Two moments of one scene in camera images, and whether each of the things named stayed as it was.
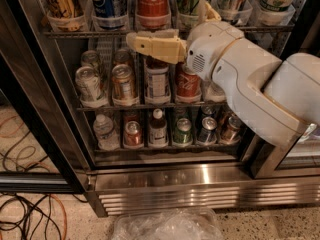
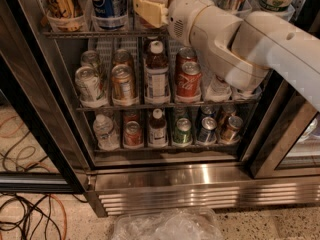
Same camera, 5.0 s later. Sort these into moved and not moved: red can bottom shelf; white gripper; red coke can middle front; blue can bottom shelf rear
Moved: white gripper
Not moved: red can bottom shelf; blue can bottom shelf rear; red coke can middle front
